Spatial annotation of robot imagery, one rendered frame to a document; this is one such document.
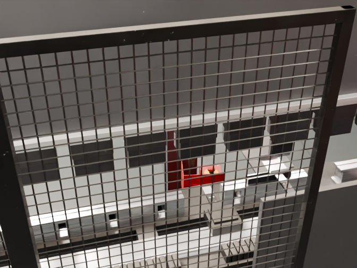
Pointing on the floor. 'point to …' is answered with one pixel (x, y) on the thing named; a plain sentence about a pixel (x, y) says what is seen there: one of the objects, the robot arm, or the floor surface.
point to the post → (14, 203)
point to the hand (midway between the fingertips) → (192, 161)
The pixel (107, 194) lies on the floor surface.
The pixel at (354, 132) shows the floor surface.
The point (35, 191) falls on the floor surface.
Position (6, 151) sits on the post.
